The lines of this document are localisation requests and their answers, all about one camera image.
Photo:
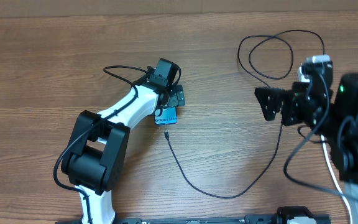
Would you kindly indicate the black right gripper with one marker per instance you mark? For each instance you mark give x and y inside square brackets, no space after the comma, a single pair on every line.
[293,104]

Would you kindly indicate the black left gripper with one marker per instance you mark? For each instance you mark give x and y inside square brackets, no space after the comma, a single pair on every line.
[176,94]

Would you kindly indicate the Samsung Galaxy smartphone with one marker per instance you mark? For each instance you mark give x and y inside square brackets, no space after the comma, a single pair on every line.
[165,116]

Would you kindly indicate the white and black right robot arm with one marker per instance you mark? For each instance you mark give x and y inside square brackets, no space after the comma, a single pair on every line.
[333,114]

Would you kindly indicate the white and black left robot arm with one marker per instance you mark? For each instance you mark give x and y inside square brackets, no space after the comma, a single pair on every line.
[94,157]

